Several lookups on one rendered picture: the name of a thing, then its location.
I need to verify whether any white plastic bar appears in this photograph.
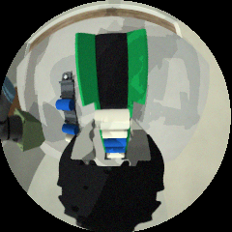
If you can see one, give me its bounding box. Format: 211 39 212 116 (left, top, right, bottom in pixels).
101 129 128 138
95 108 131 130
107 153 125 158
66 133 74 142

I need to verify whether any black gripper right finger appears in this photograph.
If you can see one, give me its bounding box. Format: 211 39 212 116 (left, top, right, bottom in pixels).
126 117 164 192

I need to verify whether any grey metal tab with hex screw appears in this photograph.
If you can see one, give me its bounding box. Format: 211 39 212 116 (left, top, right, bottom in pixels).
62 72 72 81

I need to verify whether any blue plastic bar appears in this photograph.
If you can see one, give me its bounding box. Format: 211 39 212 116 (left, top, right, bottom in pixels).
103 138 126 147
105 147 125 153
55 99 74 111
62 124 78 135

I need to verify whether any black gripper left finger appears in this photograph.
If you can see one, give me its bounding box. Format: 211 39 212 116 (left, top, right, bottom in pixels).
57 119 96 187

